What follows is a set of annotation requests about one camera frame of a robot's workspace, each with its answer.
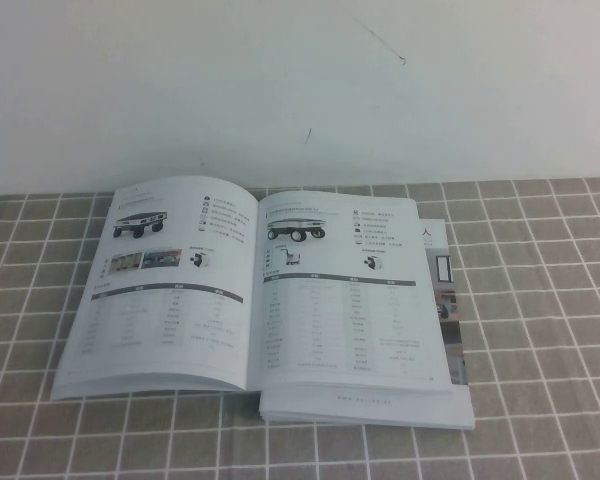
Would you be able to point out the stack of white brochures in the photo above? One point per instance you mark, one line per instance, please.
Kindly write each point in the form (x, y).
(405, 411)

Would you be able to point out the white product brochure book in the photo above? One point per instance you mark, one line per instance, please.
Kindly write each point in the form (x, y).
(180, 320)

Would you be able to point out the grey checked tablecloth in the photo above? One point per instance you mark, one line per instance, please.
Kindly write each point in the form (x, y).
(530, 350)

